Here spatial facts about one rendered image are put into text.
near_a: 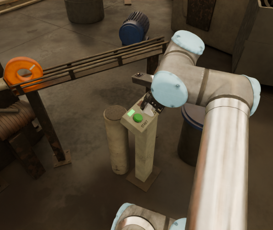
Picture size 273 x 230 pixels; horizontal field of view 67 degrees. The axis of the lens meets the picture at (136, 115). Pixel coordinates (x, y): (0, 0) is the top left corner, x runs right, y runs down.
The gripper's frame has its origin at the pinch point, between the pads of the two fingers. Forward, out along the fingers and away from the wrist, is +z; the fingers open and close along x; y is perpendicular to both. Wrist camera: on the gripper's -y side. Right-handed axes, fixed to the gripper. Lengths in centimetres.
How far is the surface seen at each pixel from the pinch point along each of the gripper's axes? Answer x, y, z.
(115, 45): 138, -101, 108
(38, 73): -10, -49, 14
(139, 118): -0.5, 0.7, 5.6
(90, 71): 8.7, -34.8, 13.2
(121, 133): 0.7, -3.6, 27.5
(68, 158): -13, -27, 79
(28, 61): -12, -53, 8
